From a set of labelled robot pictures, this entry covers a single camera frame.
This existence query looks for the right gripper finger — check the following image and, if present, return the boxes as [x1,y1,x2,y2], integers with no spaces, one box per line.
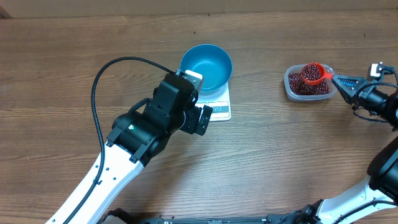
[332,81,358,105]
[331,75,367,88]

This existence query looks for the orange measuring scoop blue handle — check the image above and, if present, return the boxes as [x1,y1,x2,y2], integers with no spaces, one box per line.
[300,62,334,85]

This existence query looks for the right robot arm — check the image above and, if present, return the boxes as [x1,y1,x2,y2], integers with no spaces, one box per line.
[291,75,397,224]

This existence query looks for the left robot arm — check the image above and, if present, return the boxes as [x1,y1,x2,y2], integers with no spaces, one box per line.
[48,70,212,223]

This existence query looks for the white kitchen scale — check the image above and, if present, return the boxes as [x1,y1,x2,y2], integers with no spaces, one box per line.
[195,83,231,122]

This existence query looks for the red beans in scoop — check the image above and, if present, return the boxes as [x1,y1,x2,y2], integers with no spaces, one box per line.
[301,64,322,81]

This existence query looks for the blue bowl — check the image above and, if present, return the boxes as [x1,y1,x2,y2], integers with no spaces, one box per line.
[180,44,233,95]

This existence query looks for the clear plastic container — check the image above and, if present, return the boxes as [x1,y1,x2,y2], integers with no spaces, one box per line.
[284,64,337,101]

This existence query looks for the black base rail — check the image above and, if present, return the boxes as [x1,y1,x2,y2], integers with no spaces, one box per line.
[97,208,300,224]

